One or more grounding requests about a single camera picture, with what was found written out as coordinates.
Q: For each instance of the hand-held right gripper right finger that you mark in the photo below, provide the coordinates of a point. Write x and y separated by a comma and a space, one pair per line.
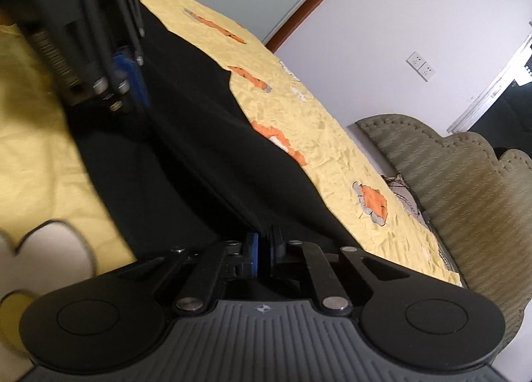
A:
274, 258

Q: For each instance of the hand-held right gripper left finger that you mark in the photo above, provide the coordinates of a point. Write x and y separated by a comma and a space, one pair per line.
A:
252, 256

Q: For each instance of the white framed dark cabinet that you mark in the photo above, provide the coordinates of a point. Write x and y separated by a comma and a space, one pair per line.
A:
505, 99

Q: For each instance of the yellow printed bedsheet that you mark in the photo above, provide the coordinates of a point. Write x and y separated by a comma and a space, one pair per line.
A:
316, 132

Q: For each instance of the black pants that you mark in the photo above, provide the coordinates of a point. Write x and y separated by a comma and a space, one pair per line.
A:
199, 136

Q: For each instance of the patterned pillow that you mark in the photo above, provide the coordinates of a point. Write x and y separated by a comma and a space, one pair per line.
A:
405, 197

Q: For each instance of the white wall switch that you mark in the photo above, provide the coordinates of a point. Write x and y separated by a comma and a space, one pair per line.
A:
414, 59

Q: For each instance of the white wall socket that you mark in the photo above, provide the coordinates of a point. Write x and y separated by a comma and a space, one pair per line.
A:
426, 71

